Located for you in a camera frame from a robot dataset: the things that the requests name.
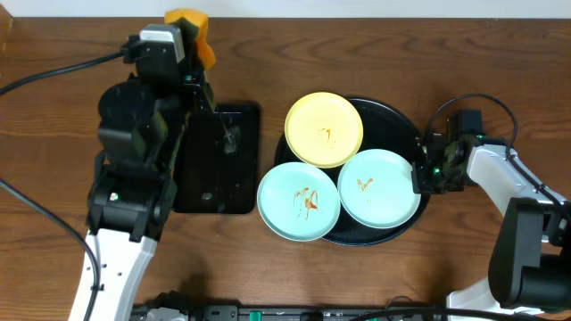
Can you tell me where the pale blue plate front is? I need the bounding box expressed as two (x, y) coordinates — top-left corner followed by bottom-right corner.
(257, 162), (341, 242)

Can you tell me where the rectangular black tray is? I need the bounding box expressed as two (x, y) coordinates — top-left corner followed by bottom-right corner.
(172, 102), (261, 214)

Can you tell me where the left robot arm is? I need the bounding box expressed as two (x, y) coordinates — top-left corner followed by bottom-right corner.
(70, 53), (212, 320)

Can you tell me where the black equipment bar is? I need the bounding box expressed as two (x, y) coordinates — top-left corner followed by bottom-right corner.
(131, 292), (523, 321)

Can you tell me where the pale green plate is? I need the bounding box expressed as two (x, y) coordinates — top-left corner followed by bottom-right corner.
(337, 149), (421, 229)

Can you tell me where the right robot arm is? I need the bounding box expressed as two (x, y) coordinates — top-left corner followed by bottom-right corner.
(412, 134), (570, 320)

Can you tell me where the orange green sponge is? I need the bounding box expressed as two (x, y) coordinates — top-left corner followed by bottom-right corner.
(164, 9), (216, 70)

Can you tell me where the yellow plate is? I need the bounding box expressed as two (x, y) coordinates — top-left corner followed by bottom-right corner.
(285, 92), (364, 169)

